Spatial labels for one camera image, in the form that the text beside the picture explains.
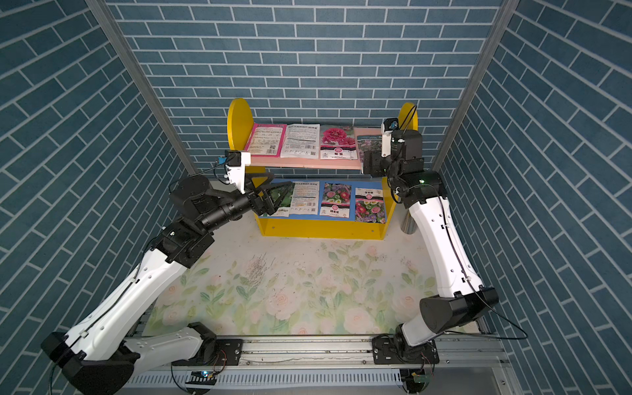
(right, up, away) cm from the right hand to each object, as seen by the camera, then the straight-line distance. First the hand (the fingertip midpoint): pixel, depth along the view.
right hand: (383, 154), depth 72 cm
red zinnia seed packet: (0, -15, +22) cm, 27 cm away
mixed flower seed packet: (-13, -14, +23) cm, 30 cm away
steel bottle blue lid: (+16, -24, +27) cm, 39 cm away
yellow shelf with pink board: (-8, -2, +52) cm, 53 cm away
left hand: (-25, -9, -13) cm, 30 cm away
